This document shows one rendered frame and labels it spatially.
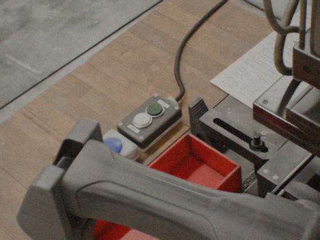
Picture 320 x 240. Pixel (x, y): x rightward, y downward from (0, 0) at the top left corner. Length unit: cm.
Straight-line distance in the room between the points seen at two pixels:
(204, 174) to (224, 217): 60
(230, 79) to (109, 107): 24
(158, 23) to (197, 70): 17
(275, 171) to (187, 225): 51
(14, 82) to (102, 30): 43
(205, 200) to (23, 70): 228
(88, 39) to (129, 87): 155
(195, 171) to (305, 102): 34
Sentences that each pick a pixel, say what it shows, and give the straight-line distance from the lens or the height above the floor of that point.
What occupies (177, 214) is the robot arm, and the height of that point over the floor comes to 136.
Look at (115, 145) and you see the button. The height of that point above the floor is 94.
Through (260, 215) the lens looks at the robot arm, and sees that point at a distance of 61.
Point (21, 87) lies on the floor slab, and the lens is 280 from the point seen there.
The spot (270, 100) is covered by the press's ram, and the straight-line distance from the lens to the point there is 99.
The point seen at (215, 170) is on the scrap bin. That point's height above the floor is 91.
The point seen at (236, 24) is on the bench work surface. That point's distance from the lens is 149.
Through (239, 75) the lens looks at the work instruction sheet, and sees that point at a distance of 137.
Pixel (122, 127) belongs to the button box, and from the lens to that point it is 127.
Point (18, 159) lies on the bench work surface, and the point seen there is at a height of 90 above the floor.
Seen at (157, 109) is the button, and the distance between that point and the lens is 128.
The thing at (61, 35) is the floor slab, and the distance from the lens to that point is 297.
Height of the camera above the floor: 186
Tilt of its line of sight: 48 degrees down
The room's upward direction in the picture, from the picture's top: 10 degrees counter-clockwise
